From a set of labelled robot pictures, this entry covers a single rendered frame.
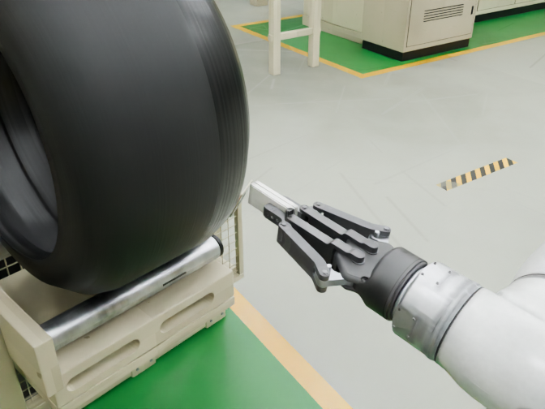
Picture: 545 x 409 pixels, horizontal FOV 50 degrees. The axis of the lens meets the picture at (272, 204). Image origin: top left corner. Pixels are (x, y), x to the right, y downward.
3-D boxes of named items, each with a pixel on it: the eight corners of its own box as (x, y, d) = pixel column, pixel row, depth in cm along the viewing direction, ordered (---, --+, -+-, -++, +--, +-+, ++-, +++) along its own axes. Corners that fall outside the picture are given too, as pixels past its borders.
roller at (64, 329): (32, 346, 86) (47, 363, 84) (26, 325, 84) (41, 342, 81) (208, 248, 108) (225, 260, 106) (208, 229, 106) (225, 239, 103)
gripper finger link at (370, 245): (373, 250, 63) (380, 245, 64) (298, 201, 69) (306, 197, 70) (366, 276, 65) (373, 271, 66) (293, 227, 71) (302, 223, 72)
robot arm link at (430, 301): (450, 316, 53) (395, 281, 56) (424, 378, 58) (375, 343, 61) (494, 271, 58) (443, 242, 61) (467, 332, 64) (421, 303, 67)
